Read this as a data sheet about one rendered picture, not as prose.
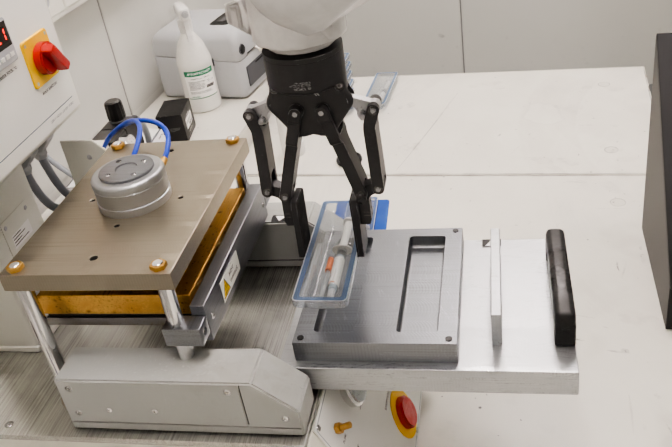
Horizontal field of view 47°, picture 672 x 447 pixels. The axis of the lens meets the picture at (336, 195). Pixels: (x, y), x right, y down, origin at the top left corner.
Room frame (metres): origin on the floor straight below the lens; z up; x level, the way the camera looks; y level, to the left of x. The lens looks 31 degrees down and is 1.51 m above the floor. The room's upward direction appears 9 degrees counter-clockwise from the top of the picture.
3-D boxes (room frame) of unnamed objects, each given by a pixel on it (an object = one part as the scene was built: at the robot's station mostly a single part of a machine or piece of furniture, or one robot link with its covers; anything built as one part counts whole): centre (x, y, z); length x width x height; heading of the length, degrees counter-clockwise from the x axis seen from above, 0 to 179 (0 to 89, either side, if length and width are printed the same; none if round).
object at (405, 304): (0.68, -0.04, 0.98); 0.20 x 0.17 x 0.03; 166
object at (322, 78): (0.69, 0.01, 1.23); 0.08 x 0.08 x 0.09
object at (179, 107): (1.58, 0.32, 0.83); 0.09 x 0.06 x 0.07; 174
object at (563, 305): (0.63, -0.22, 0.99); 0.15 x 0.02 x 0.04; 166
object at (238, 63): (1.85, 0.23, 0.88); 0.25 x 0.20 x 0.17; 66
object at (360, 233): (0.68, -0.02, 1.07); 0.03 x 0.01 x 0.07; 166
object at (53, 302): (0.75, 0.21, 1.07); 0.22 x 0.17 x 0.10; 166
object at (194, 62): (1.72, 0.27, 0.92); 0.09 x 0.08 x 0.25; 16
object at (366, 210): (0.68, -0.04, 1.10); 0.03 x 0.01 x 0.05; 76
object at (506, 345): (0.66, -0.08, 0.97); 0.30 x 0.22 x 0.08; 76
